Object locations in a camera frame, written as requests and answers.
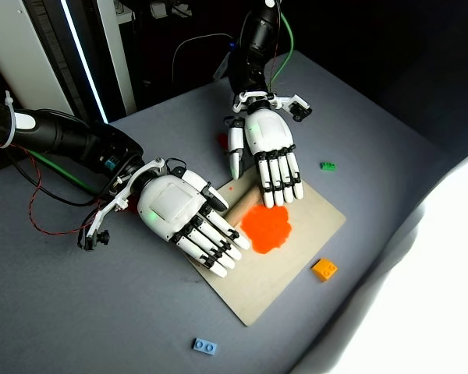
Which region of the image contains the wooden board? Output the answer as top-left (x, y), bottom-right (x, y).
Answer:
top-left (185, 166), bottom-right (347, 327)

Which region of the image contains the thin white cable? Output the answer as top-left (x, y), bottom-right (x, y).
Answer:
top-left (171, 33), bottom-right (235, 83)

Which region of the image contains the red black twisted cable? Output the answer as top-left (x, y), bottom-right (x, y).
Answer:
top-left (0, 142), bottom-right (102, 237)

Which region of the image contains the grey cable connector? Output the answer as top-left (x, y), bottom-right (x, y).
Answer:
top-left (213, 54), bottom-right (233, 82)

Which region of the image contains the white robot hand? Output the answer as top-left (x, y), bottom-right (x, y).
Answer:
top-left (136, 163), bottom-right (251, 279)
top-left (224, 108), bottom-right (305, 209)

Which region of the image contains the white backdrop sheet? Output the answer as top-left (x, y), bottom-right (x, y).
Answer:
top-left (288, 143), bottom-right (468, 374)

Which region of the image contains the blue flat toy block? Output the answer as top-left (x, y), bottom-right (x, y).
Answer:
top-left (191, 337), bottom-right (218, 356)

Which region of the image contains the yellow toy block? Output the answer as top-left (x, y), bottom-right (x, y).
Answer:
top-left (310, 257), bottom-right (339, 283)

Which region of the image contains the grey table cloth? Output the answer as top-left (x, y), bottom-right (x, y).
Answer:
top-left (0, 48), bottom-right (453, 374)

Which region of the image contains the wooden rolling pin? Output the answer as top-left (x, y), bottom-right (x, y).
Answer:
top-left (225, 185), bottom-right (263, 227)

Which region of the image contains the white cabinet with light strip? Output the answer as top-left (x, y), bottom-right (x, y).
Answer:
top-left (0, 0), bottom-right (137, 125)

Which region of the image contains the orange play dough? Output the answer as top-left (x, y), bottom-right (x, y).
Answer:
top-left (239, 202), bottom-right (293, 256)

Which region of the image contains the green cable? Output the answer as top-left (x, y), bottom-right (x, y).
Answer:
top-left (27, 150), bottom-right (102, 196)
top-left (271, 11), bottom-right (296, 85)

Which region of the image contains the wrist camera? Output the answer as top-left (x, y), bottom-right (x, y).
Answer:
top-left (289, 97), bottom-right (313, 122)
top-left (77, 229), bottom-right (111, 252)

